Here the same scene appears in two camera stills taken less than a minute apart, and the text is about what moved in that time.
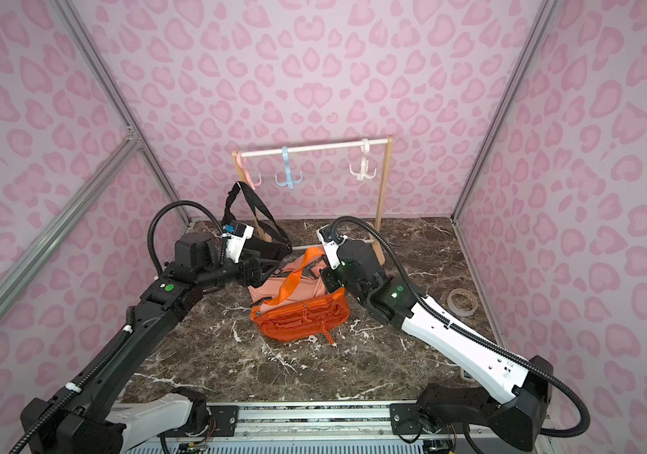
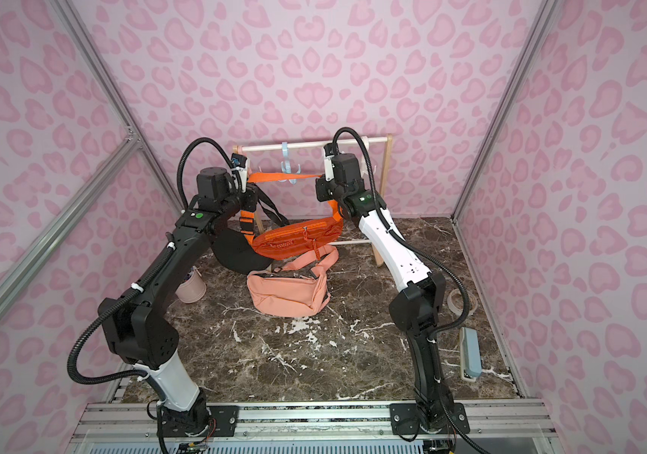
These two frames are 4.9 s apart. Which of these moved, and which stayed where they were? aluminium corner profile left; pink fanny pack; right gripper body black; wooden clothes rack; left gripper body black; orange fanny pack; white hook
Moved: left gripper body black; right gripper body black; orange fanny pack
Stayed: aluminium corner profile left; pink fanny pack; wooden clothes rack; white hook
